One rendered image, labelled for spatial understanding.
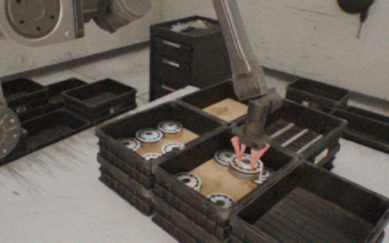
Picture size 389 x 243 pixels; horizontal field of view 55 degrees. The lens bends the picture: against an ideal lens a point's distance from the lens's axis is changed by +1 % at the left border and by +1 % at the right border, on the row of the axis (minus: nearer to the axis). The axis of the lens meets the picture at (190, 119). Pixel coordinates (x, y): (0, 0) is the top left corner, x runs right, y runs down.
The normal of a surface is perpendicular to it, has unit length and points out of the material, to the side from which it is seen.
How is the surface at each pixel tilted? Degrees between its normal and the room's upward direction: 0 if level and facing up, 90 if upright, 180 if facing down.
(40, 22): 90
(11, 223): 0
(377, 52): 90
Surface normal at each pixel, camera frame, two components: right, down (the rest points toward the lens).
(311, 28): -0.61, 0.33
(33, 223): 0.07, -0.89
